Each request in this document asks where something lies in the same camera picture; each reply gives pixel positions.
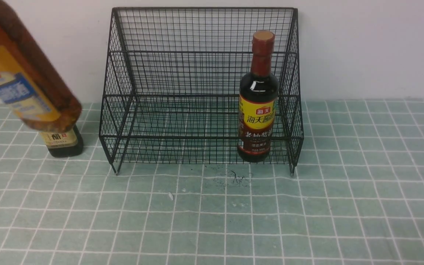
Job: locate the black wire mesh shelf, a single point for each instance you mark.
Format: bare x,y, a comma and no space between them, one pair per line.
171,87

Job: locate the amber cooking wine bottle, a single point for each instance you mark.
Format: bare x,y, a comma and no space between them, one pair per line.
29,84

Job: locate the dark soy sauce bottle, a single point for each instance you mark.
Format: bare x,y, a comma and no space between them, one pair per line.
258,92

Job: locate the dark vinegar bottle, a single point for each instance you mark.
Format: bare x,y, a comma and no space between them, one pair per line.
63,145

